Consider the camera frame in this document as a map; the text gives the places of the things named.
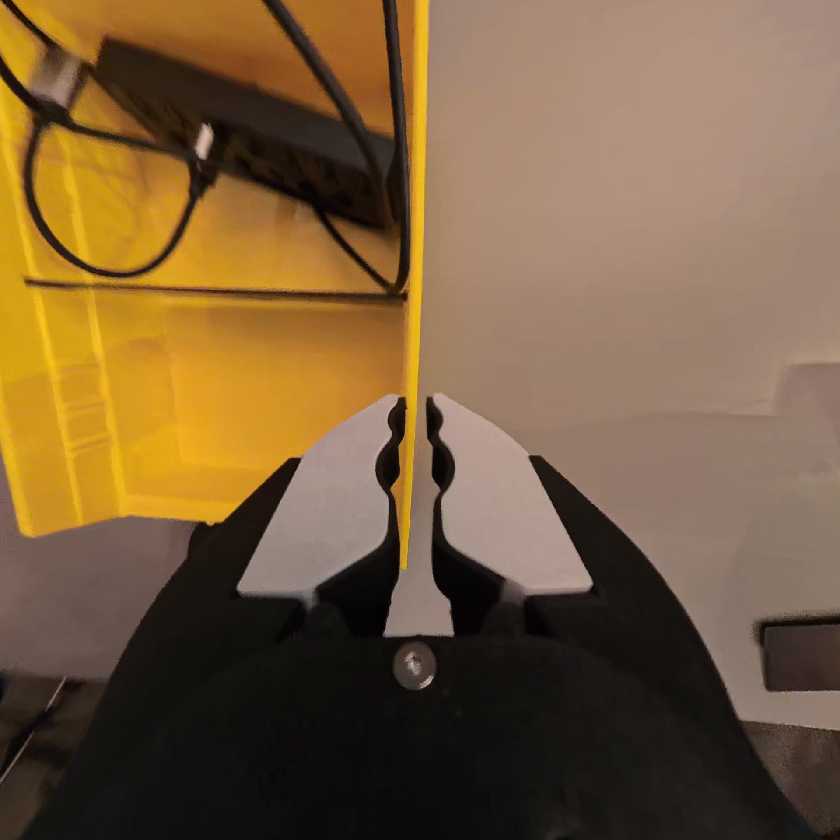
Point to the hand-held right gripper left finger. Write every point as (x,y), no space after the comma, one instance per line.
(322,519)

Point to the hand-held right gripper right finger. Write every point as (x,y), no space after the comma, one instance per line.
(512,519)

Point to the yellow plastic bin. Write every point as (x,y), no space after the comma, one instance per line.
(197,394)

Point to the black USB hub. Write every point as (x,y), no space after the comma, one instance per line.
(263,138)

